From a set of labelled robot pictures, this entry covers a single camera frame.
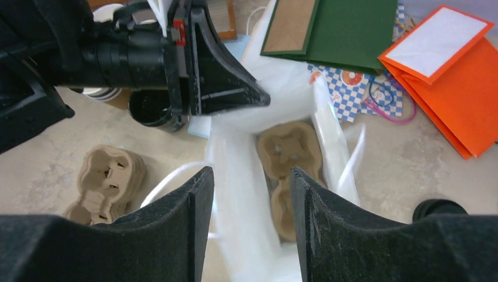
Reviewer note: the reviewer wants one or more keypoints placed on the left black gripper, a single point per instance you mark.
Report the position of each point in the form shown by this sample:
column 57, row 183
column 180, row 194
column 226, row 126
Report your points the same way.
column 135, row 60

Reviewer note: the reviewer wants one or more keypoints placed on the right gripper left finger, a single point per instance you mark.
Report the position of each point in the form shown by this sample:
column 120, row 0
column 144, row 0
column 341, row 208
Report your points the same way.
column 163, row 241

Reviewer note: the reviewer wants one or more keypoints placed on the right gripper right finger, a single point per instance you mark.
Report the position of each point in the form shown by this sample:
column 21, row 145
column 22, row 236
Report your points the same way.
column 339, row 241

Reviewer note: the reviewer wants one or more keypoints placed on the light blue paper bag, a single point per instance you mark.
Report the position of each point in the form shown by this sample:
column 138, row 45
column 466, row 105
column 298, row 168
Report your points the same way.
column 241, row 207

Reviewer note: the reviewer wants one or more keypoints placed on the single brown pulp cup carrier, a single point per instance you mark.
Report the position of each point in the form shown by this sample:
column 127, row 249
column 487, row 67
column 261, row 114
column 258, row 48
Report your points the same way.
column 280, row 148

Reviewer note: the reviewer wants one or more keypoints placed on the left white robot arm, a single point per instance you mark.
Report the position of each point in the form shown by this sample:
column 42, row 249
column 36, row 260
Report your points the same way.
column 168, row 54

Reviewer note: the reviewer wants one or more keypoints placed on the black paper coffee cup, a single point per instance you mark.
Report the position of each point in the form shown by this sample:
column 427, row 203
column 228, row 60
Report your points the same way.
column 152, row 108

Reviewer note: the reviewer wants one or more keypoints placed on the brown pulp cup carrier stack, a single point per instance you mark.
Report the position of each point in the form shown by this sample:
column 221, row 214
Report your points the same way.
column 109, row 179

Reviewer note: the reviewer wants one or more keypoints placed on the front paper cup stack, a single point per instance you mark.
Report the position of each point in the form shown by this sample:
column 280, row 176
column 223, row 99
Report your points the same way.
column 116, row 97

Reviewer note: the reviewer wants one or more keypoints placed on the black cup lid stack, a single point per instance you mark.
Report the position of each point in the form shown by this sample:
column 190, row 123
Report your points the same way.
column 436, row 206

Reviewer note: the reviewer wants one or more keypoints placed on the checkered patterned paper bag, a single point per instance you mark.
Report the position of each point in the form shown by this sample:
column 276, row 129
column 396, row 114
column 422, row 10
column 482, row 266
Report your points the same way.
column 358, row 93

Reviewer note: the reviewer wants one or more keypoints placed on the green paper bag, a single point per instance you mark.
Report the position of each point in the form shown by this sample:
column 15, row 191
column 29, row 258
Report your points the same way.
column 290, row 29

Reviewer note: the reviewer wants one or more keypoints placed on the orange paper bag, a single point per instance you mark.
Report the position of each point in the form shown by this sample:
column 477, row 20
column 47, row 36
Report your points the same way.
column 449, row 67

